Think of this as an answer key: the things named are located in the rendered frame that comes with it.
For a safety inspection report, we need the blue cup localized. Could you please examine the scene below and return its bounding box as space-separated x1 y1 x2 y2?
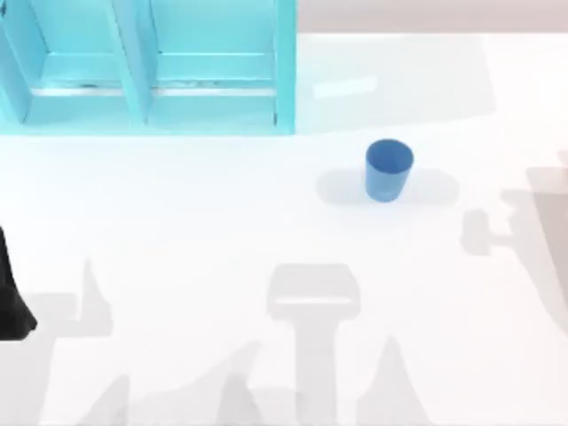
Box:
365 138 415 203

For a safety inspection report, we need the light blue rack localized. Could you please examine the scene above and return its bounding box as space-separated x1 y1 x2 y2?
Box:
0 0 297 137

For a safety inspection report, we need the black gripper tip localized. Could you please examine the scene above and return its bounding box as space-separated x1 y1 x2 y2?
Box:
0 226 38 343

